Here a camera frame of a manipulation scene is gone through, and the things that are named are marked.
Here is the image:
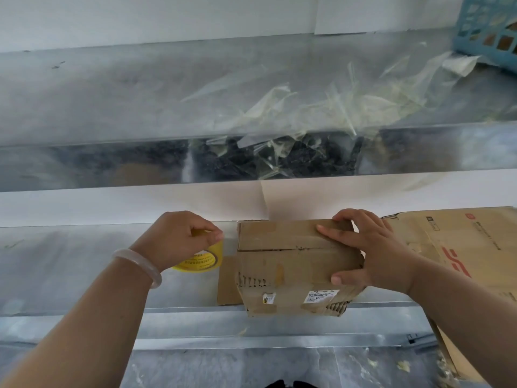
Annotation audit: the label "person's right hand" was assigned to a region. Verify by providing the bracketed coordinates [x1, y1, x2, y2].
[316, 209, 421, 297]

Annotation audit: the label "person's left hand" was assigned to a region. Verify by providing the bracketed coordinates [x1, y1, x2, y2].
[129, 210, 225, 275]

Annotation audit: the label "yellow tape roll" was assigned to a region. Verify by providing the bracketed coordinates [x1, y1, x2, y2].
[171, 230, 224, 274]

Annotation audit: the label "small labelled cardboard box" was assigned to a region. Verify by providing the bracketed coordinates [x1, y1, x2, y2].
[217, 219, 366, 318]

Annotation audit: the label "large red-printed cardboard box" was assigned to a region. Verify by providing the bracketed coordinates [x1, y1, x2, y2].
[381, 206, 517, 384]

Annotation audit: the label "person's left forearm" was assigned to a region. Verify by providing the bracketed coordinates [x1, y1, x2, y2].
[0, 258, 156, 388]

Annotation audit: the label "person's right forearm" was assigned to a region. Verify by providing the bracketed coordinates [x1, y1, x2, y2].
[406, 254, 517, 388]

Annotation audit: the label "pile of clear tape scraps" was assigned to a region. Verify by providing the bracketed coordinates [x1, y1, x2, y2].
[179, 50, 481, 181]

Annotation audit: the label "person's black trousers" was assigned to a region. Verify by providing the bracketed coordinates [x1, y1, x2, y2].
[266, 378, 320, 388]

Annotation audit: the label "blue plastic basket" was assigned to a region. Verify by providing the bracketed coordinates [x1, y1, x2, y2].
[452, 0, 517, 73]

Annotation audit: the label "pile of assorted small items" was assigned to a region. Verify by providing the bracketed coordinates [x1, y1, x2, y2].
[464, 3, 517, 51]

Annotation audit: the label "white bangle bracelet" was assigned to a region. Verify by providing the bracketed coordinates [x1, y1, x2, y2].
[112, 248, 163, 289]

